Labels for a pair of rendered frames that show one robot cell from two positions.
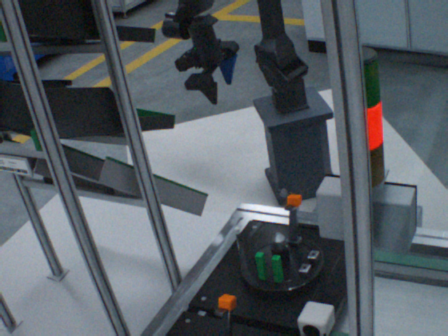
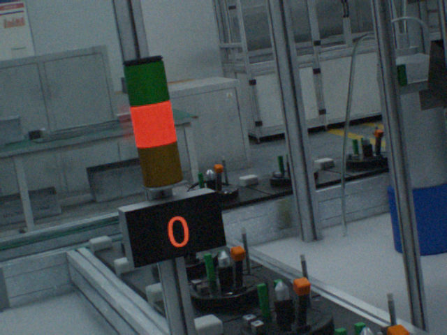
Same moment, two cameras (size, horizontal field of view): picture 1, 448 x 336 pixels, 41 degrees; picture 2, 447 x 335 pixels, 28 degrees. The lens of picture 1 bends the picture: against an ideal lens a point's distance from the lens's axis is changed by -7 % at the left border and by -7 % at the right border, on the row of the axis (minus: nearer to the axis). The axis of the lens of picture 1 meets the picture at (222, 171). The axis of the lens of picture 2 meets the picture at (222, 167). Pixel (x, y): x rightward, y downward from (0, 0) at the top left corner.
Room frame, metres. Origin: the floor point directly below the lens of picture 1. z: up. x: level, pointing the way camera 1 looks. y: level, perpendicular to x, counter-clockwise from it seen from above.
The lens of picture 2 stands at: (1.32, -0.98, 1.45)
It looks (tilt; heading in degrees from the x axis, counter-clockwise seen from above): 9 degrees down; 128
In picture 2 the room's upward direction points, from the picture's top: 9 degrees counter-clockwise
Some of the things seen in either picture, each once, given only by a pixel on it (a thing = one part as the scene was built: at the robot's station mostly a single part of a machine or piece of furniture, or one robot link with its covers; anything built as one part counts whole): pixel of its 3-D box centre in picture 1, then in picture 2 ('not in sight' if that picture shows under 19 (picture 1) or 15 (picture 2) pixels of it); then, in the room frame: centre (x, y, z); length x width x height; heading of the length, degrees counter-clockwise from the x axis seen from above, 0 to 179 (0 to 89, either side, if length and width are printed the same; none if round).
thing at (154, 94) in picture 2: not in sight; (146, 83); (0.60, -0.16, 1.38); 0.05 x 0.05 x 0.05
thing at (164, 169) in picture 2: not in sight; (160, 163); (0.60, -0.16, 1.28); 0.05 x 0.05 x 0.05
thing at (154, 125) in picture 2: not in sight; (153, 123); (0.60, -0.16, 1.33); 0.05 x 0.05 x 0.05
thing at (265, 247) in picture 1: (282, 266); not in sight; (0.80, -0.07, 0.98); 0.14 x 0.14 x 0.02
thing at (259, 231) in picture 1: (283, 274); not in sight; (0.80, -0.07, 0.96); 0.24 x 0.24 x 0.02; 57
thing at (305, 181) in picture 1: (297, 145); not in sight; (1.22, -0.18, 0.96); 0.15 x 0.15 x 0.20; 4
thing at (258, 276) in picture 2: not in sight; (225, 272); (0.38, 0.21, 1.01); 0.24 x 0.24 x 0.13; 57
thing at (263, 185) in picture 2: not in sight; (291, 165); (-0.04, 1.10, 1.01); 0.24 x 0.24 x 0.13; 57
